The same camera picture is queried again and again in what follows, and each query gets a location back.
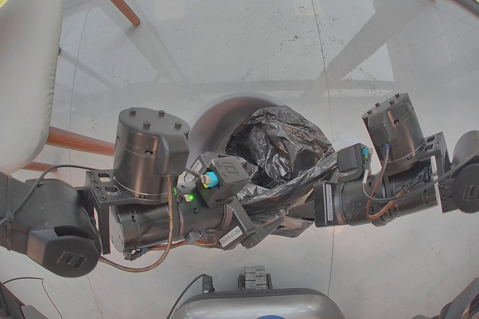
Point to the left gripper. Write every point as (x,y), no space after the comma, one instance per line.
(202,220)

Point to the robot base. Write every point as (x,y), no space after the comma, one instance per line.
(262,304)

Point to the black plastic bag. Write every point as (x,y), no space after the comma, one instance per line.
(277,145)

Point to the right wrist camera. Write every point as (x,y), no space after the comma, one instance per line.
(350,158)

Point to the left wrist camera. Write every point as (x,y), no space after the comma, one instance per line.
(228,179)

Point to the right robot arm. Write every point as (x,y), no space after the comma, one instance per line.
(396,130)

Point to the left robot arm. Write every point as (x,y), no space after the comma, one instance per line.
(149,145)

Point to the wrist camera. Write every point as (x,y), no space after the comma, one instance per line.
(350,158)
(228,179)

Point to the white cushioned wooden chair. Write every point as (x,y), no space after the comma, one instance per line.
(26,67)

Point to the white trash bin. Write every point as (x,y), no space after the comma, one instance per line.
(209,127)

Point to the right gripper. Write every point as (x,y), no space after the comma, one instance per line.
(348,203)

